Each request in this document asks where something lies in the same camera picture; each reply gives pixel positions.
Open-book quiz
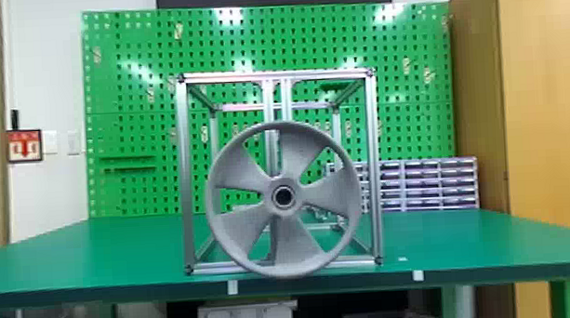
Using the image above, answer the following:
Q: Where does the grey wheel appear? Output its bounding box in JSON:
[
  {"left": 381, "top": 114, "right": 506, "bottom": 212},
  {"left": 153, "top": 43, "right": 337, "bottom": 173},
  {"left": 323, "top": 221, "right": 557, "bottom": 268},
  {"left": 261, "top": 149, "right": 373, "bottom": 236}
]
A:
[{"left": 200, "top": 116, "right": 368, "bottom": 283}]

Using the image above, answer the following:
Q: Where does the white drawer cabinet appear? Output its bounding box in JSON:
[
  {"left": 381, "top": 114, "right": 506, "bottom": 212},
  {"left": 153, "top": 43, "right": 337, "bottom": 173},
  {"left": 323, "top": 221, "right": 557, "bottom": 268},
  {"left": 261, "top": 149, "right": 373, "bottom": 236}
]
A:
[{"left": 325, "top": 154, "right": 482, "bottom": 218}]

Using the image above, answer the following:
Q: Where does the yellow cupboard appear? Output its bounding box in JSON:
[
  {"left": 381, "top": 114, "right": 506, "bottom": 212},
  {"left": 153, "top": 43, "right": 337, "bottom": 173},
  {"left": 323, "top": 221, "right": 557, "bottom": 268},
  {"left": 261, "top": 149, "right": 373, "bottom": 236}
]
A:
[{"left": 446, "top": 0, "right": 570, "bottom": 318}]

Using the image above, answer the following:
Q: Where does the silver frame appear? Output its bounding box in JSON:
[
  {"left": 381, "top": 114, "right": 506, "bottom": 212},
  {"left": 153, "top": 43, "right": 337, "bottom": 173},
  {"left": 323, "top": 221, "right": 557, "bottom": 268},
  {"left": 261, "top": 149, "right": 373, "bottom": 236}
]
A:
[{"left": 173, "top": 63, "right": 388, "bottom": 277}]

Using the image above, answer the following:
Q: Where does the white light switch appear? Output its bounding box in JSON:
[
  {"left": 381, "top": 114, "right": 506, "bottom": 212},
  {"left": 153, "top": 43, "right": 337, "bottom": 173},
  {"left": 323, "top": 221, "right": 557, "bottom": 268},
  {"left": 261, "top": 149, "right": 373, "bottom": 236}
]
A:
[
  {"left": 66, "top": 129, "right": 83, "bottom": 156},
  {"left": 42, "top": 129, "right": 60, "bottom": 156}
]

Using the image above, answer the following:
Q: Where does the red wall sign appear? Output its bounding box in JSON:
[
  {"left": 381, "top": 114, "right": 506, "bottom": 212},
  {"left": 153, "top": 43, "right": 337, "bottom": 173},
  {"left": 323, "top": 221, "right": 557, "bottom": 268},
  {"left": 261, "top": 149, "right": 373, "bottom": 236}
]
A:
[{"left": 5, "top": 128, "right": 44, "bottom": 165}]

